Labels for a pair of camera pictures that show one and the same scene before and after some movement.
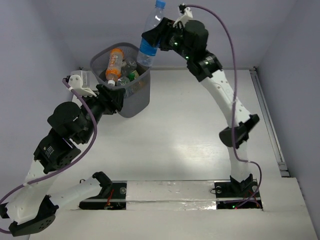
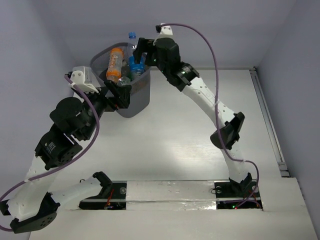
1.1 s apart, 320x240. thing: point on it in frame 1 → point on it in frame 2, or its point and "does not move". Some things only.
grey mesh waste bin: [137, 92] does not move
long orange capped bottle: [113, 70] does not move
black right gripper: [162, 32] → [143, 45]
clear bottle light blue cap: [147, 51] → [135, 69]
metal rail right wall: [269, 123] does not move
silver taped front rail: [168, 195] does not move
